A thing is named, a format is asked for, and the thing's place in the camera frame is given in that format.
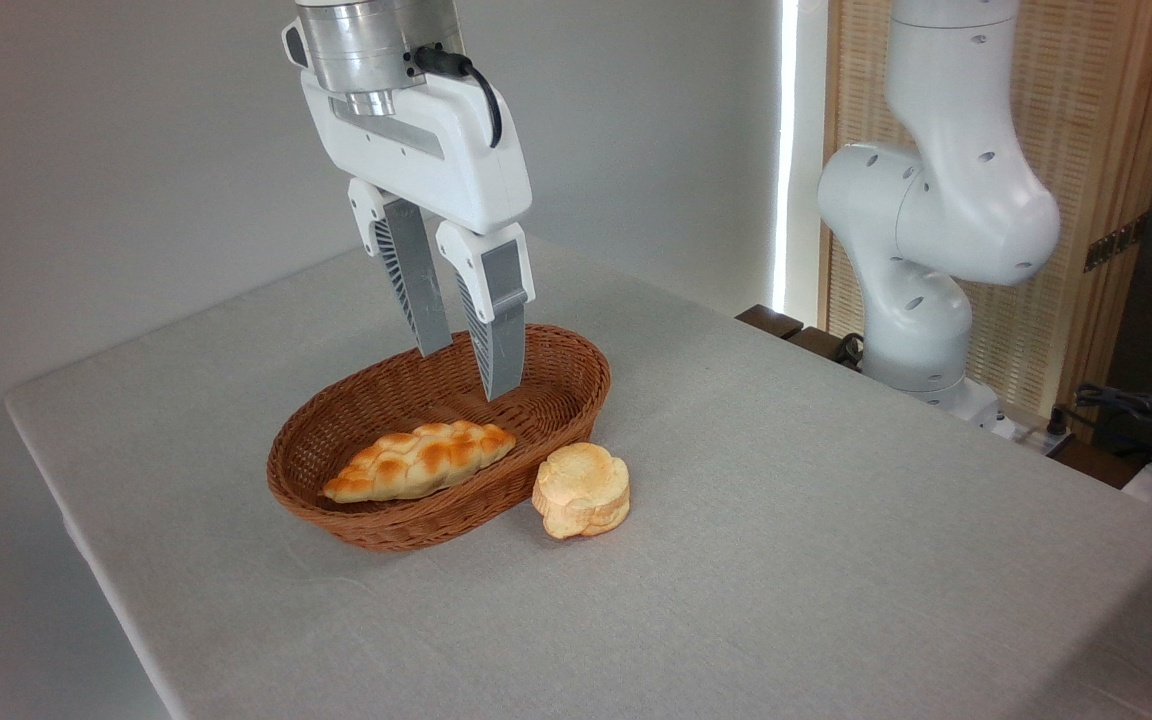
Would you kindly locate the braided golden bread loaf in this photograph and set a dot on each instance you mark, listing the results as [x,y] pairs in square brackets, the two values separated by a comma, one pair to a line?
[416,462]

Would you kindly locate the brown wicker oval basket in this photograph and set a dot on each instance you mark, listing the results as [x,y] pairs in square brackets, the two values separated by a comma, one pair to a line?
[436,522]

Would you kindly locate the grey tablecloth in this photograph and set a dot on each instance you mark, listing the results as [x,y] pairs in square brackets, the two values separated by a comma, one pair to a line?
[836,600]

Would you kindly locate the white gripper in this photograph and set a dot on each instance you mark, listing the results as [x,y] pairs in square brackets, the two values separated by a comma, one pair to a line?
[436,150]

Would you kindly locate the round pale bread bun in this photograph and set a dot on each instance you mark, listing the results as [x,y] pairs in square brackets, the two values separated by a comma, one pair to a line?
[581,490]

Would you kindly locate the black screen hinge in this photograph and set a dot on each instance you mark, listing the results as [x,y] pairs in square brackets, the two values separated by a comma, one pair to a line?
[1116,243]

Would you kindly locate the dark wooden base board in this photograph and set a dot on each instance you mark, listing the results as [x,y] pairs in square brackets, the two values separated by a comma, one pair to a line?
[771,321]

